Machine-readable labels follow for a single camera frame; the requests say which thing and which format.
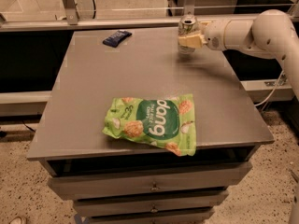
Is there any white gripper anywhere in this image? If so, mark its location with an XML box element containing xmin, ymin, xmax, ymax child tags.
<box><xmin>178</xmin><ymin>19</ymin><xmax>231</xmax><ymax>50</ymax></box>

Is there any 7up soda can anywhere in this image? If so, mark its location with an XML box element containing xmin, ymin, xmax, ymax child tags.
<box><xmin>178</xmin><ymin>14</ymin><xmax>199</xmax><ymax>55</ymax></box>

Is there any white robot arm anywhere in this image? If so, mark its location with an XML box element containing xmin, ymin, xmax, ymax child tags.
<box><xmin>178</xmin><ymin>9</ymin><xmax>299</xmax><ymax>98</ymax></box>

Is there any green rice chip bag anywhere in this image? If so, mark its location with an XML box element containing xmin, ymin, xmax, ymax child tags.
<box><xmin>103</xmin><ymin>94</ymin><xmax>196</xmax><ymax>157</ymax></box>

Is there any dark blue snack bar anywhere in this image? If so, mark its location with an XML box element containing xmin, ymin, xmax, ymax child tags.
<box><xmin>103</xmin><ymin>30</ymin><xmax>132</xmax><ymax>48</ymax></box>

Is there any middle grey drawer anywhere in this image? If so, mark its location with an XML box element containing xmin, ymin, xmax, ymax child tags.
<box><xmin>74</xmin><ymin>189</ymin><xmax>228</xmax><ymax>217</ymax></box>

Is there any grey drawer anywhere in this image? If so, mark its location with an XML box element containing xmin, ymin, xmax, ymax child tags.
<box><xmin>74</xmin><ymin>189</ymin><xmax>228</xmax><ymax>217</ymax></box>
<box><xmin>89</xmin><ymin>208</ymin><xmax>214</xmax><ymax>224</ymax></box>
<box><xmin>49</xmin><ymin>161</ymin><xmax>252</xmax><ymax>200</ymax></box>

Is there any grey drawer cabinet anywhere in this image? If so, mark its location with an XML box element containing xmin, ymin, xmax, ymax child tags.
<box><xmin>28</xmin><ymin>28</ymin><xmax>274</xmax><ymax>224</ymax></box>

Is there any bottom grey drawer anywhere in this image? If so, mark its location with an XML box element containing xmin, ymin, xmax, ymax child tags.
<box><xmin>89</xmin><ymin>208</ymin><xmax>214</xmax><ymax>224</ymax></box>

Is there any top grey drawer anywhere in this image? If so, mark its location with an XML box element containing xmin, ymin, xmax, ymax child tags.
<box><xmin>49</xmin><ymin>161</ymin><xmax>252</xmax><ymax>200</ymax></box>

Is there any white shoe tip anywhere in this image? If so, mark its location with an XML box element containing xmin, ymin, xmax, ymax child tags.
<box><xmin>9</xmin><ymin>217</ymin><xmax>27</xmax><ymax>224</ymax></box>

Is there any white cable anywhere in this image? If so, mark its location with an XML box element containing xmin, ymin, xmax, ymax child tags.
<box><xmin>253</xmin><ymin>70</ymin><xmax>286</xmax><ymax>107</ymax></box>

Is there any metal railing frame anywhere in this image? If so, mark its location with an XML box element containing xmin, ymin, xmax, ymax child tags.
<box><xmin>0</xmin><ymin>0</ymin><xmax>298</xmax><ymax>31</ymax></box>

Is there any black cable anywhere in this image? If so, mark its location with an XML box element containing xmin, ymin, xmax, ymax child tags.
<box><xmin>21</xmin><ymin>119</ymin><xmax>37</xmax><ymax>133</ymax></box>

